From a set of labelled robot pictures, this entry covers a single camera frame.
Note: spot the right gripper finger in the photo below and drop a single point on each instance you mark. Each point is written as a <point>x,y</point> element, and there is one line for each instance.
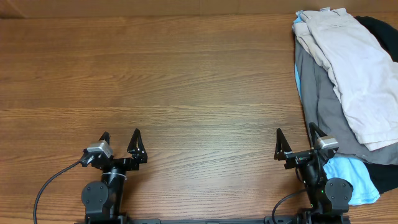
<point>315,133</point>
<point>282,147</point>

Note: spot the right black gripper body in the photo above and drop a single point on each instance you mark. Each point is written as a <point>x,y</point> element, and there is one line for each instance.
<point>298,158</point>

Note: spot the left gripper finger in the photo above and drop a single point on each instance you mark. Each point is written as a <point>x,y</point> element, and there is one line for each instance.
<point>136,146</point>
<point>105,137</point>

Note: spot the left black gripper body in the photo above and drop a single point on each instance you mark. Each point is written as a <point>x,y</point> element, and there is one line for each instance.
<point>124,164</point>

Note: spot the beige shorts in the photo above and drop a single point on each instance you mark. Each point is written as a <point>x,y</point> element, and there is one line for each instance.
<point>362,72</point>

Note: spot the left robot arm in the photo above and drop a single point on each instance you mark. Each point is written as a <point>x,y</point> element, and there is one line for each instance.
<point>102,199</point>

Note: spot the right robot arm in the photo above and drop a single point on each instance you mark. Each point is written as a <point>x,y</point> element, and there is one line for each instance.
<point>329,197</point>

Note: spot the grey shorts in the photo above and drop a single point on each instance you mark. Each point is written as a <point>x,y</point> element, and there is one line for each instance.
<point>322,107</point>

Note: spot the light blue garment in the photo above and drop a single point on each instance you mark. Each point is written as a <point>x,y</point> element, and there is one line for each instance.
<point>351,169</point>

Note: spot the black garment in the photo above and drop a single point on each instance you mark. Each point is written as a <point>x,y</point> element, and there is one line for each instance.
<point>384,177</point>

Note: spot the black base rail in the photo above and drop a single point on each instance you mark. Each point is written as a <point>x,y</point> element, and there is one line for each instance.
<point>265,220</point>

